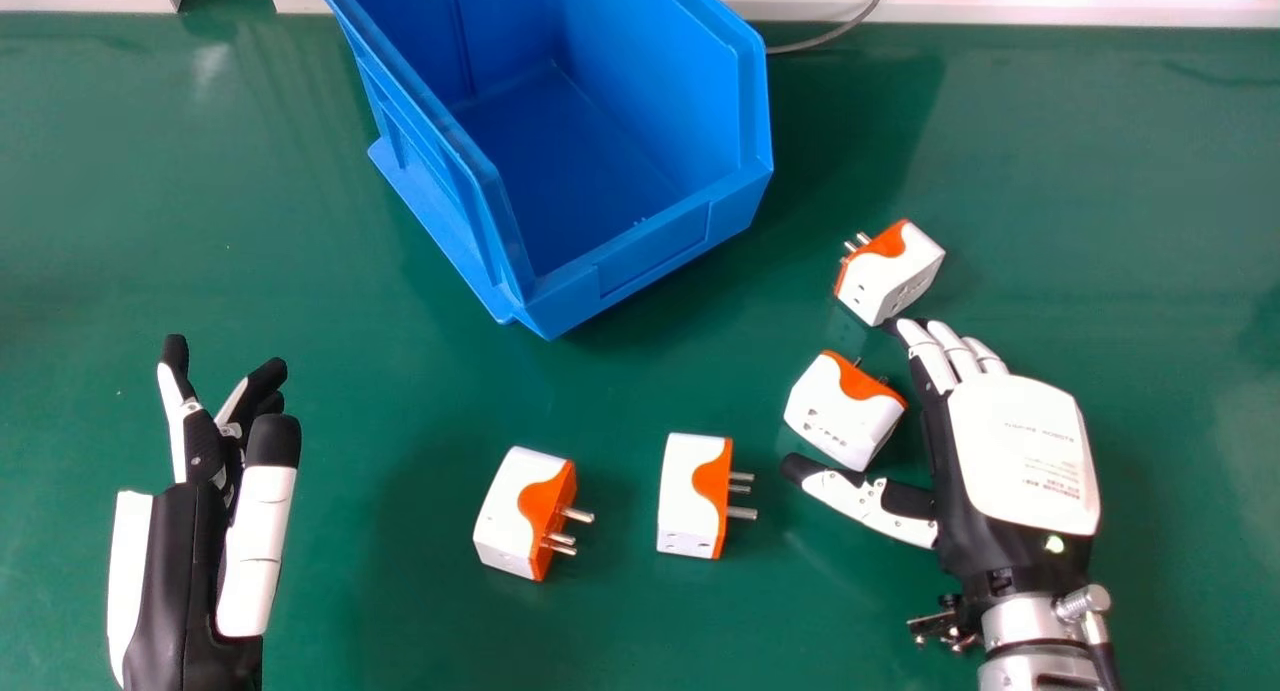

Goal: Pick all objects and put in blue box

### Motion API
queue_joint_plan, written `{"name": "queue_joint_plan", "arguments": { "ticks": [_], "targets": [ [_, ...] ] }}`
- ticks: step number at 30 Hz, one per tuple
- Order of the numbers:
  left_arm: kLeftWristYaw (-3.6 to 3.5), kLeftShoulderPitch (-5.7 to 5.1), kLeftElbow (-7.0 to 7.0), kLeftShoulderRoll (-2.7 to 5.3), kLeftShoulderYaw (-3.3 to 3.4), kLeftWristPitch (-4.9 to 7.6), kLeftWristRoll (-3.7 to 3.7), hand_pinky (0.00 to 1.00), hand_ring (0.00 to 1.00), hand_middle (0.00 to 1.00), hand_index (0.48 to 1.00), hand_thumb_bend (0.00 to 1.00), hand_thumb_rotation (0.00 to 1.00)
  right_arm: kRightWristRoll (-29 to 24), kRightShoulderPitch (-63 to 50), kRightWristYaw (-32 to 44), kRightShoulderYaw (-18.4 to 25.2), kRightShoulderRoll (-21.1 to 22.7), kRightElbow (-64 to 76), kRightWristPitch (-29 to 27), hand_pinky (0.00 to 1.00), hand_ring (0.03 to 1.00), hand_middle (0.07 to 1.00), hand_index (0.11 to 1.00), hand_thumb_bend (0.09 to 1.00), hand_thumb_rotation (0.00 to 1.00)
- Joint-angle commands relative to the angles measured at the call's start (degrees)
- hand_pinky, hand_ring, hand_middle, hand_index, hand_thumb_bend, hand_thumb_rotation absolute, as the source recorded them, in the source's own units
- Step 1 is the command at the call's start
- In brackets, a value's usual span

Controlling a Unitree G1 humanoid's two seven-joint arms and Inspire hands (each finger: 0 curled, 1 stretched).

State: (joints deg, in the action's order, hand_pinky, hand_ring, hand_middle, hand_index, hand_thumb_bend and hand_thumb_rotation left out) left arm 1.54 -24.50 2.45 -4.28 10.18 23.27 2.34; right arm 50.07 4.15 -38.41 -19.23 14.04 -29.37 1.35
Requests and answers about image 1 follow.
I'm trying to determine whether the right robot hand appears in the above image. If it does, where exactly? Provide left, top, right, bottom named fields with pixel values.
left=780, top=317, right=1103, bottom=600

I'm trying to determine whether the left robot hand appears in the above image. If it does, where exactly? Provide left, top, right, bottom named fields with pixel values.
left=106, top=334, right=303, bottom=691

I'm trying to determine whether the white-and-orange plug adapter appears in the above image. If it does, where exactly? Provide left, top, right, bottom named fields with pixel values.
left=656, top=432, right=759, bottom=561
left=472, top=445, right=596, bottom=583
left=833, top=219, right=947, bottom=328
left=783, top=350, right=909, bottom=473

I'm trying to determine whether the blue plastic bin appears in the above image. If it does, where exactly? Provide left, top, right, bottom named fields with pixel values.
left=304, top=0, right=776, bottom=342

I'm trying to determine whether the grey cable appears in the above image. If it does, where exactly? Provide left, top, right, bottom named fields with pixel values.
left=765, top=0, right=893, bottom=56

